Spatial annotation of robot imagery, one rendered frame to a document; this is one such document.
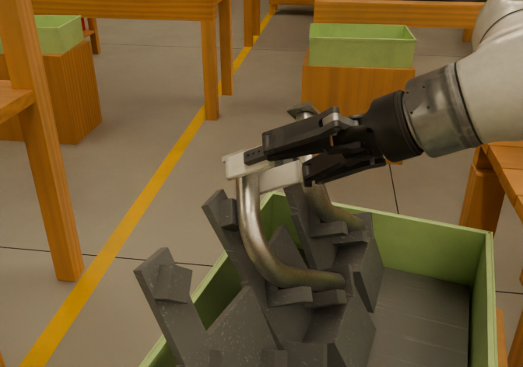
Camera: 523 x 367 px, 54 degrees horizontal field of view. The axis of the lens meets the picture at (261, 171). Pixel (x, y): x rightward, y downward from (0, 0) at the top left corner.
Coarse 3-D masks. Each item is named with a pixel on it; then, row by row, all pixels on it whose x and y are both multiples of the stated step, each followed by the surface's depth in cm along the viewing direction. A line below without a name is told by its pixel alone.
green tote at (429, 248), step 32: (288, 224) 103; (384, 224) 95; (416, 224) 93; (448, 224) 91; (224, 256) 83; (384, 256) 98; (416, 256) 95; (448, 256) 93; (480, 256) 90; (224, 288) 84; (480, 288) 83; (480, 320) 76; (160, 352) 66; (480, 352) 71
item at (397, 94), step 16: (384, 96) 55; (400, 96) 54; (368, 112) 55; (384, 112) 54; (400, 112) 53; (352, 128) 55; (368, 128) 54; (384, 128) 53; (400, 128) 53; (336, 144) 58; (368, 144) 58; (384, 144) 54; (400, 144) 53; (400, 160) 56
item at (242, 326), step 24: (144, 264) 52; (168, 264) 52; (144, 288) 51; (168, 288) 51; (168, 312) 53; (192, 312) 56; (240, 312) 62; (168, 336) 53; (192, 336) 55; (216, 336) 58; (240, 336) 62; (264, 336) 65; (192, 360) 54; (240, 360) 61
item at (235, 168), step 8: (240, 152) 64; (232, 160) 64; (240, 160) 63; (264, 160) 61; (232, 168) 64; (240, 168) 63; (248, 168) 62; (256, 168) 61; (264, 168) 61; (232, 176) 63; (240, 176) 63
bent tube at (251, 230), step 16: (224, 160) 66; (256, 176) 66; (240, 192) 65; (256, 192) 65; (240, 208) 64; (256, 208) 64; (240, 224) 63; (256, 224) 63; (256, 240) 63; (256, 256) 63; (272, 256) 64; (272, 272) 64; (288, 272) 66; (304, 272) 70; (320, 272) 74; (320, 288) 74; (336, 288) 77
